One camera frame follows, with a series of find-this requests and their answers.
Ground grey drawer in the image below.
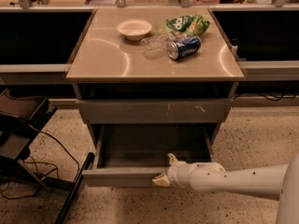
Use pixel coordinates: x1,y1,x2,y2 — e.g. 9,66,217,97
77,99,232,124
83,123,211,188

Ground white bowl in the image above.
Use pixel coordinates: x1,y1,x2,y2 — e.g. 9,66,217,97
117,19,152,41

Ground black equipment stand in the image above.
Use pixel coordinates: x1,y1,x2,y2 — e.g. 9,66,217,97
0,89,94,224

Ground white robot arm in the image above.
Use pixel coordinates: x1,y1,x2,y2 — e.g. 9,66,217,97
152,153,299,224

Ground blue pepsi can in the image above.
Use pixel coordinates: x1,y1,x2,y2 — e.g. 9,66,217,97
167,35,201,60

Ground grey drawer cabinet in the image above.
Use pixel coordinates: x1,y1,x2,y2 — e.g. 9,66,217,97
66,7,244,139

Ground black cables under shelf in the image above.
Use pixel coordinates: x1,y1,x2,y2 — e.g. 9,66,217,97
232,91,297,102

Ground grey top drawer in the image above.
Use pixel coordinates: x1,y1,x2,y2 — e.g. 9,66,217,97
77,99,232,124

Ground clear plastic bottle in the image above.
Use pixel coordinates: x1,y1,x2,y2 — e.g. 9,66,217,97
139,33,176,59

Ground green chip bag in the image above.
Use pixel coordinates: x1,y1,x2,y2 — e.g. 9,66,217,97
159,14,210,35

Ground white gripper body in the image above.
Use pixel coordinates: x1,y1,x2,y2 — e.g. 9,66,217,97
166,161,196,188

